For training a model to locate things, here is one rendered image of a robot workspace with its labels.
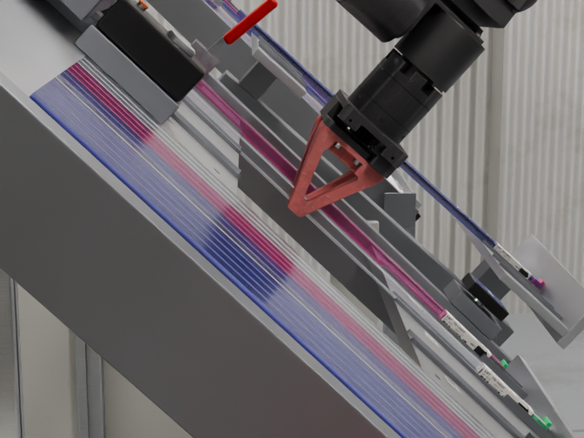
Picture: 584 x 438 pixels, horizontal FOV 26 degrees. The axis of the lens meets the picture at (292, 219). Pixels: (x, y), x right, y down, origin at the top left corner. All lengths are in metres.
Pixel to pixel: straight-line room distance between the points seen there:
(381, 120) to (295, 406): 0.47
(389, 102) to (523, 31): 2.90
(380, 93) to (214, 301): 0.48
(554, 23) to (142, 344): 3.42
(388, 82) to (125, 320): 0.50
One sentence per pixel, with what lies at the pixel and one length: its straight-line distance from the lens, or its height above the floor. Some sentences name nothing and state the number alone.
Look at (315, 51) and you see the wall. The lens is 3.92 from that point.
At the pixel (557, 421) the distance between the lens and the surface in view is 1.15.
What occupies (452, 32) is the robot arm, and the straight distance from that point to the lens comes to 1.02.
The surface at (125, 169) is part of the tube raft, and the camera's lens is 0.61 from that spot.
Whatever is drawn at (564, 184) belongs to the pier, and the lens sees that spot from 4.01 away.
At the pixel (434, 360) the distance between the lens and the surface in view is 0.97.
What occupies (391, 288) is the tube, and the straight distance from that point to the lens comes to 1.07.
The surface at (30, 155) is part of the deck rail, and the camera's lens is 0.56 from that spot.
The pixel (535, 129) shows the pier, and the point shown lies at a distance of 3.95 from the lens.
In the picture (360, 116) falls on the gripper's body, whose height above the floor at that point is 1.01.
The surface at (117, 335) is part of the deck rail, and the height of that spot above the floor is 0.97.
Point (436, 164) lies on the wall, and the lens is 4.03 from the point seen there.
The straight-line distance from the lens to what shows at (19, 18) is 0.79.
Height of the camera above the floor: 1.15
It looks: 12 degrees down
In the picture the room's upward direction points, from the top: straight up
